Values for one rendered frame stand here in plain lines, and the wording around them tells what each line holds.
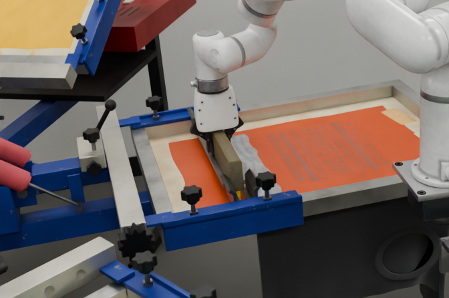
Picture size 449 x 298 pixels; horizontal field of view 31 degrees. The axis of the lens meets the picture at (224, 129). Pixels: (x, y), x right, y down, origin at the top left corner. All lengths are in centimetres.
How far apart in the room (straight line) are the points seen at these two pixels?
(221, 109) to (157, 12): 105
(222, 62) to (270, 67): 235
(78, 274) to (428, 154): 68
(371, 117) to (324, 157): 27
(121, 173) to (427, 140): 71
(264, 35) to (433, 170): 54
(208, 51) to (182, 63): 220
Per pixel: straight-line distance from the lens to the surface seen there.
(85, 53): 223
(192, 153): 206
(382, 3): 133
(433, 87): 140
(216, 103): 186
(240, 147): 205
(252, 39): 179
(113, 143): 197
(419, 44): 130
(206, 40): 180
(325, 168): 192
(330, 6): 409
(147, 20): 279
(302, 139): 208
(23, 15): 252
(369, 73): 428
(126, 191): 173
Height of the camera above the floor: 183
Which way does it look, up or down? 24 degrees down
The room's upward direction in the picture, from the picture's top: 6 degrees counter-clockwise
